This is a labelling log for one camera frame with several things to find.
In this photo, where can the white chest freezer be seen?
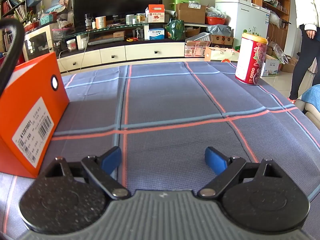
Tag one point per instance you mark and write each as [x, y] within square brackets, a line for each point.
[245, 17]

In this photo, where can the black flat television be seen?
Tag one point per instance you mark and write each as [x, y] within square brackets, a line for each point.
[115, 0]

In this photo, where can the teal plastic basket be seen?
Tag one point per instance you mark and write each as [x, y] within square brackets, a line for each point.
[47, 18]

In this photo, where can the green bag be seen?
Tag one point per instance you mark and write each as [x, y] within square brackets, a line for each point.
[175, 30]

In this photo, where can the orange cardboard box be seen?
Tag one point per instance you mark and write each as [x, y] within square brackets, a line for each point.
[30, 87]

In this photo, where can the red cylindrical can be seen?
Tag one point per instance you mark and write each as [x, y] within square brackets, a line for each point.
[250, 60]

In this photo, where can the orange and white box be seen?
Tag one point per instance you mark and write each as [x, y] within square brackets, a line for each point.
[156, 13]

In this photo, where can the blue and white box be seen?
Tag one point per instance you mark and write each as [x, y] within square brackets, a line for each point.
[156, 34]

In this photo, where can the red basin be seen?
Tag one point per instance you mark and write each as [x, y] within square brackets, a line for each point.
[215, 20]

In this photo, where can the black curved tube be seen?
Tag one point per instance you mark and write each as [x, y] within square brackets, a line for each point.
[16, 45]

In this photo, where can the white television cabinet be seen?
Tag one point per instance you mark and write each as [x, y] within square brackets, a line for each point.
[140, 52]

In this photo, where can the unframed picture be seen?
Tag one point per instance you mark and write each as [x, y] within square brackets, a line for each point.
[61, 2]

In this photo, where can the white and orange carton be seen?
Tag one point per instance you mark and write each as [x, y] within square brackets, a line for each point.
[220, 54]

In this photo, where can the brown cardboard box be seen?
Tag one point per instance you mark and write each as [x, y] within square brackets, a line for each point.
[191, 13]

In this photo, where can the stack of red white packets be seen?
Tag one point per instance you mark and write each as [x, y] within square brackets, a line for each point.
[195, 49]

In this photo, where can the small white green carton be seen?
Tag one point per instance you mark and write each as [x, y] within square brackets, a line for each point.
[271, 67]

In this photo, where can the dark bookshelf with books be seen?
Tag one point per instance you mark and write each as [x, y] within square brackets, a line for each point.
[13, 2]

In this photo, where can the brown box with red marks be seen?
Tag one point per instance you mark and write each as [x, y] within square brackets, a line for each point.
[222, 40]

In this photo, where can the pink plastic basket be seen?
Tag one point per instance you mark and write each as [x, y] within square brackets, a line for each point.
[60, 33]

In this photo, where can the blue cloth on sofa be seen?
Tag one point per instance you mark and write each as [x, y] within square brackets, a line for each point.
[312, 95]

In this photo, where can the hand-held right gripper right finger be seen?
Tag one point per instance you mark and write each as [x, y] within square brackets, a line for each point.
[215, 160]

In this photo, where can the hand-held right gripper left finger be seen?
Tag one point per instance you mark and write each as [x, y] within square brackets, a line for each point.
[112, 159]

